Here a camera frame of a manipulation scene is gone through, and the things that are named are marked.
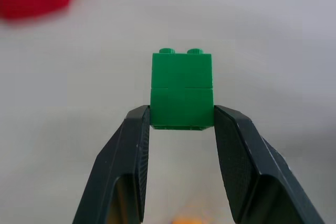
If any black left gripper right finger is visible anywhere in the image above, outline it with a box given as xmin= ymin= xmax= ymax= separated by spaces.
xmin=214 ymin=104 xmax=334 ymax=224

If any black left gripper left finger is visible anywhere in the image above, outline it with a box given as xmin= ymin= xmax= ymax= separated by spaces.
xmin=68 ymin=104 xmax=151 ymax=224

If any green building block cube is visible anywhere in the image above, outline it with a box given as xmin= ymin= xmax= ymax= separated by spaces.
xmin=150 ymin=47 xmax=215 ymax=131

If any orange building block cube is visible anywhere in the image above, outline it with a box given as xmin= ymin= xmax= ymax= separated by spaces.
xmin=170 ymin=215 xmax=206 ymax=224

